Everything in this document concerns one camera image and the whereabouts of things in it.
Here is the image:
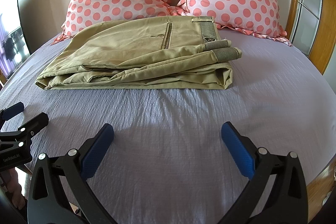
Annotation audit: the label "lavender bed sheet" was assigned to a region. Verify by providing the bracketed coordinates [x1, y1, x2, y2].
[1, 30, 335, 223]

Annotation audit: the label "khaki pants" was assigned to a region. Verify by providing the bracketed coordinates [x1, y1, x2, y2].
[36, 16, 242, 90]

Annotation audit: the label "wooden framed glass door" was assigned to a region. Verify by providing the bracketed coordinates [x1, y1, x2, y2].
[278, 0, 335, 73]

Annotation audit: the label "dark framed window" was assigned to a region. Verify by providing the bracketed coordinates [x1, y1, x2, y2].
[0, 0, 30, 79]

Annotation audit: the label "left hand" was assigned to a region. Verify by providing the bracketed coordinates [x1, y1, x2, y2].
[1, 168, 26, 210]

